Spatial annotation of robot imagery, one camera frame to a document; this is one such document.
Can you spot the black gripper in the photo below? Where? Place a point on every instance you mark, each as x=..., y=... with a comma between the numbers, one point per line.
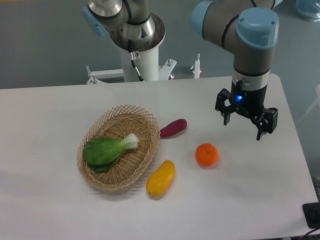
x=250, y=104

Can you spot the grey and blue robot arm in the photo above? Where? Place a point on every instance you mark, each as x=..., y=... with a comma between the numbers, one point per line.
x=246, y=28

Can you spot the orange fruit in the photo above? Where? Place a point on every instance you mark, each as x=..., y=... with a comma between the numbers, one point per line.
x=206, y=154

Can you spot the purple sweet potato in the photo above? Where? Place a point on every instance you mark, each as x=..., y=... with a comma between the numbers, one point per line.
x=173, y=128

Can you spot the yellow mango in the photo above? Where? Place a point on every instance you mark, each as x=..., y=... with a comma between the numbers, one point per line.
x=161, y=179

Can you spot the blue object top right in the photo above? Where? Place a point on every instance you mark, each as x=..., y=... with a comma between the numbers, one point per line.
x=309, y=9

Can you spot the black device at table edge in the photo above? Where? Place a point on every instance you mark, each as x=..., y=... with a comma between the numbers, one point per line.
x=311, y=213

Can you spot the woven wicker basket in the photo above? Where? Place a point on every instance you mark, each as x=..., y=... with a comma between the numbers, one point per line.
x=117, y=123

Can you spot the green bok choy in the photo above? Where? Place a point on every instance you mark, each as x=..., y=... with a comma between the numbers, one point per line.
x=101, y=154

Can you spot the white frame at right edge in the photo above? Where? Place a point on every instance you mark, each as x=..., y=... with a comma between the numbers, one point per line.
x=315, y=103

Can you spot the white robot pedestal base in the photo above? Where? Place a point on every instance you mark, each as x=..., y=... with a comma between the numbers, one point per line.
x=137, y=66

